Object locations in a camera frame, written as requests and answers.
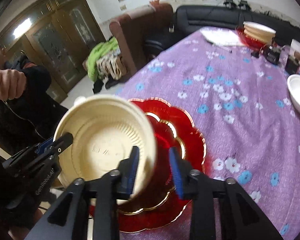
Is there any beige plastic bowl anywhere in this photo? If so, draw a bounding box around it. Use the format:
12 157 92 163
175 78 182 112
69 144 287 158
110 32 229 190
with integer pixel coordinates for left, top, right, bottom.
54 95 157 198

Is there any red gold-rimmed plate with label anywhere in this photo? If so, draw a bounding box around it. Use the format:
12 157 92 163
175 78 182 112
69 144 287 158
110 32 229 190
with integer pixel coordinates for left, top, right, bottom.
116 97 207 216

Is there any red scalloped plate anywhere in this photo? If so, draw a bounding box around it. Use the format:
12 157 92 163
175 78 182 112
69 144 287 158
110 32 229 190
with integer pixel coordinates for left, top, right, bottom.
117 153 189 233

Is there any stack of beige paper bowls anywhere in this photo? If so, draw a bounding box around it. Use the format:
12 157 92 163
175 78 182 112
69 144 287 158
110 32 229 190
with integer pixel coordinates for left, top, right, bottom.
243 21 276 44

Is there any person's hand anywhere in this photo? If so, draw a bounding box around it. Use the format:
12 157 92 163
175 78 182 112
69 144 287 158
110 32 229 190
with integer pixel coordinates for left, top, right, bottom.
0 69 26 101

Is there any person in dark jacket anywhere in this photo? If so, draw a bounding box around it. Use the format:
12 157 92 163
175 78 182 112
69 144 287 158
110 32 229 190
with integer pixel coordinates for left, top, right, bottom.
0 44 67 155

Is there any purple floral tablecloth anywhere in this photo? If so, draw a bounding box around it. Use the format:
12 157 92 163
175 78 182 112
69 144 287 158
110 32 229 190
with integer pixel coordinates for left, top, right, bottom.
119 31 300 239

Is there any green cloth pile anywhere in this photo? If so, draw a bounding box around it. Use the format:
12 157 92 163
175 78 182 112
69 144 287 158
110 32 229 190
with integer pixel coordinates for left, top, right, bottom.
85 37 119 82

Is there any wooden glass door cabinet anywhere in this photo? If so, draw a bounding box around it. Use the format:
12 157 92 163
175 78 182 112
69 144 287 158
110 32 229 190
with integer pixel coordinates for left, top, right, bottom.
0 0 105 102

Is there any brown armchair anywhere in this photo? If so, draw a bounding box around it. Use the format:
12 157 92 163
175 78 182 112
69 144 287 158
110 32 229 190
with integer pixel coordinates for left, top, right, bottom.
109 3 173 77

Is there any dark bottle with cork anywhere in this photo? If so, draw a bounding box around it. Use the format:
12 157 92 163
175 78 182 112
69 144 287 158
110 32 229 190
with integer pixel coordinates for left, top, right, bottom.
285 51 300 75

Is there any black clip on table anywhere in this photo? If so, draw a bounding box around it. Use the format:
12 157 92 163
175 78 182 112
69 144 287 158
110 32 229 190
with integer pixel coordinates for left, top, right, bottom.
251 51 259 58

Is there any black round jar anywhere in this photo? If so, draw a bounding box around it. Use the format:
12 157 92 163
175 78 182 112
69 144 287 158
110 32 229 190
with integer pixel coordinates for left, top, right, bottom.
260 45 281 65

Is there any white plastic jar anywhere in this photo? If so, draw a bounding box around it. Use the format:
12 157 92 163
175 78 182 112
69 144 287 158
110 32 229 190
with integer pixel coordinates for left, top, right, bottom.
289 39 300 61

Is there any white paper sheet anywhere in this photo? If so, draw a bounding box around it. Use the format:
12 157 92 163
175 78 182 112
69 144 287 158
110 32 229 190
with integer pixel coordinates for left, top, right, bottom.
200 28 244 47

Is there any black leather sofa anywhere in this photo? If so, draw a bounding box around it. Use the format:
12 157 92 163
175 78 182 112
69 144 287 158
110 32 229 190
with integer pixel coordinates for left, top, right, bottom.
143 5 300 61

